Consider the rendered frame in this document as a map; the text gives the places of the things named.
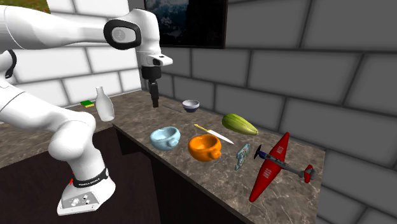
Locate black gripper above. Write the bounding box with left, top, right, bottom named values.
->
left=141, top=66, right=162, bottom=109

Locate thin grey utensil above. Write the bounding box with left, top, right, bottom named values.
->
left=162, top=104, right=184, bottom=113

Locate blue and white bowl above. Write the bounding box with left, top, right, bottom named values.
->
left=181, top=99, right=200, bottom=113

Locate light blue cup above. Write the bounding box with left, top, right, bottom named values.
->
left=150, top=126, right=181, bottom=151

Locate white bottle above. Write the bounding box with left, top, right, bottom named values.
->
left=95, top=86, right=116, bottom=122

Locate orange cup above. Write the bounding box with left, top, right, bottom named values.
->
left=188, top=134, right=223, bottom=162

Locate green squash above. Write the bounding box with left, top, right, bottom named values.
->
left=221, top=113, right=260, bottom=136

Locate red toy airplane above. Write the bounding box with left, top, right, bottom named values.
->
left=248, top=131, right=317, bottom=204

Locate dark robot stand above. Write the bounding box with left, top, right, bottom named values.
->
left=0, top=125, right=163, bottom=224

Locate yellow-handled knife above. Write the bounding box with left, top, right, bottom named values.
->
left=193, top=123, right=235, bottom=146

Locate dark framed wall picture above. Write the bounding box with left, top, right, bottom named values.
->
left=143, top=0, right=229, bottom=50

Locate green and orange wall picture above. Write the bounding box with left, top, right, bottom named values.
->
left=0, top=0, right=52, bottom=15

